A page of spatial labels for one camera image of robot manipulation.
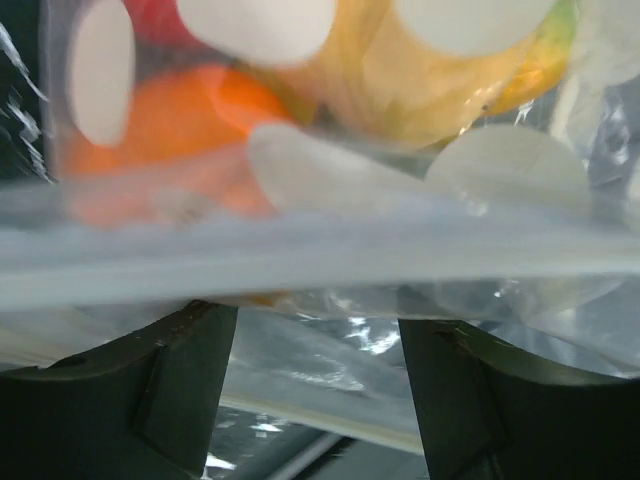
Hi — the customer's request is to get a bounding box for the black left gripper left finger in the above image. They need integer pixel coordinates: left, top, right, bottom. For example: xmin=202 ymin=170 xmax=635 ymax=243
xmin=1 ymin=302 xmax=237 ymax=479

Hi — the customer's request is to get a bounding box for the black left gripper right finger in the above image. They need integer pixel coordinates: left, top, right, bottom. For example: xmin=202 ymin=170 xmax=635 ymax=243
xmin=398 ymin=319 xmax=639 ymax=479

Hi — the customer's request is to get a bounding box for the orange fake fruit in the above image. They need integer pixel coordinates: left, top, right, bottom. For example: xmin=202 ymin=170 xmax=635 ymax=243
xmin=61 ymin=65 xmax=293 ymax=227

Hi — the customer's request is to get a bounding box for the clear polka dot zip bag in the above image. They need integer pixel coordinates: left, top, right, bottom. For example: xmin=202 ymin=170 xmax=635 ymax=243
xmin=1 ymin=1 xmax=639 ymax=425

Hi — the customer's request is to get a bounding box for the yellow fake fruit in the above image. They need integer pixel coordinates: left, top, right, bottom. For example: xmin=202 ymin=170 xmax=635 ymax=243
xmin=279 ymin=0 xmax=551 ymax=151

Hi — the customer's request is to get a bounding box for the yellow green fake mango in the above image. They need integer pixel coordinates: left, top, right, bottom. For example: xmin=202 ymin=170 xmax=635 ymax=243
xmin=485 ymin=0 xmax=578 ymax=115

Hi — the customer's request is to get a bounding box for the red fake apple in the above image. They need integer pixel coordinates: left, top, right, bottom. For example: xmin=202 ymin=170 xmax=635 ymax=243
xmin=123 ymin=0 xmax=234 ymax=79

